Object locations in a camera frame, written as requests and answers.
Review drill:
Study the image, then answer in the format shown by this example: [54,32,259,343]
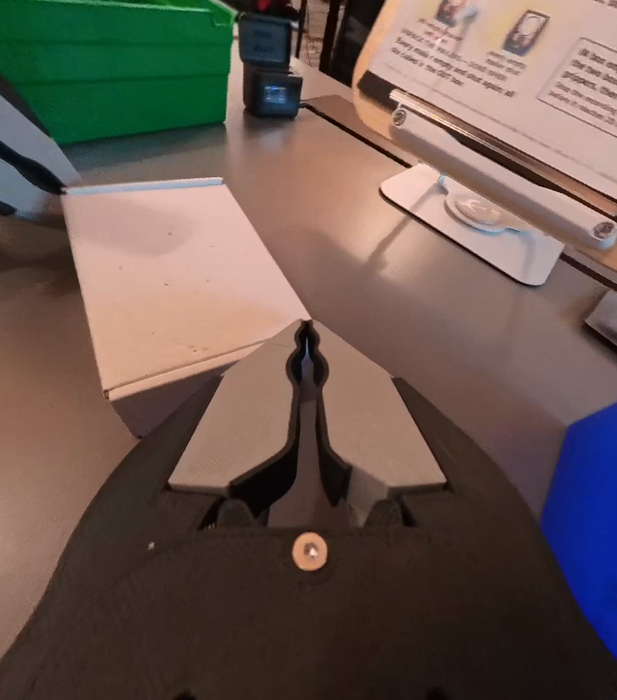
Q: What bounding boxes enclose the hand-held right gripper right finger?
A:
[307,321,447,527]

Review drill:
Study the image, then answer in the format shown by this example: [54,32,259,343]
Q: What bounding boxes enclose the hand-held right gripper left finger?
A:
[168,320,308,517]

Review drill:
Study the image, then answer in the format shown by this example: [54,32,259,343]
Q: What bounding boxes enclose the green plastic bin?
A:
[0,0,235,145]

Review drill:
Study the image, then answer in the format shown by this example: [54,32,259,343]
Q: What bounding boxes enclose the white cardboard mailer box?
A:
[59,176,312,438]

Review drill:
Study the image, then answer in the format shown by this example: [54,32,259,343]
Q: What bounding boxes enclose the blue plastic bin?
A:
[541,380,617,700]

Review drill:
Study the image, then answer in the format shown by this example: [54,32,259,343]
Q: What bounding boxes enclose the instruction sheet on stand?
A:
[352,0,617,286]

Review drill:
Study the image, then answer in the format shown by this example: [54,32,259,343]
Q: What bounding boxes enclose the black charging case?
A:
[238,13,304,119]

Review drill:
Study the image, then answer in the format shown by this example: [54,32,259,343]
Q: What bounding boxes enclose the black mesh office chair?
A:
[319,0,391,85]

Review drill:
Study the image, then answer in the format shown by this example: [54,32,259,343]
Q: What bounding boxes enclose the printed instruction sheet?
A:
[369,0,617,195]

